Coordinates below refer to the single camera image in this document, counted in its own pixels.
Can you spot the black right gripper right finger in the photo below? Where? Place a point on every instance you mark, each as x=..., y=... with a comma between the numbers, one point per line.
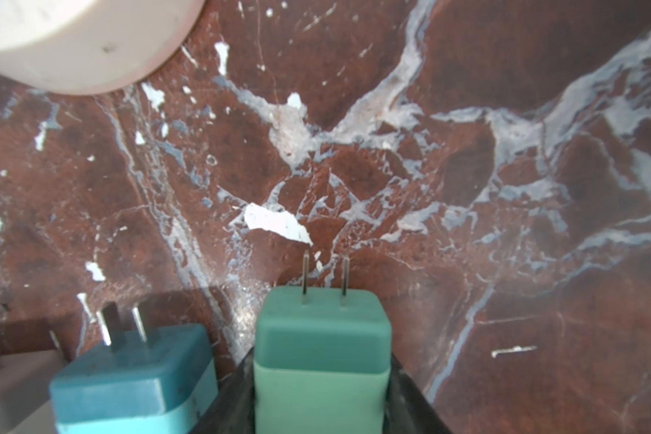
x=407, y=411

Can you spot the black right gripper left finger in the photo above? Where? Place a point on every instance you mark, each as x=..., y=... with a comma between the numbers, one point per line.
x=233, y=410

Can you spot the teal USB charger plug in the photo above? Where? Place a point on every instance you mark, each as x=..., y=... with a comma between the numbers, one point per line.
x=149, y=380

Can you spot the green USB charger plug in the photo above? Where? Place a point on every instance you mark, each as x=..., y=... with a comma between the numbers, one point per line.
x=322, y=360

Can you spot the white USB charger plug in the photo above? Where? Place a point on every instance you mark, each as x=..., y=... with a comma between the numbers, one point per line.
x=25, y=403

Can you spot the beige round power strip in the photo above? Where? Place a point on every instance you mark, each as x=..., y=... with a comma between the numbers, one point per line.
x=90, y=47

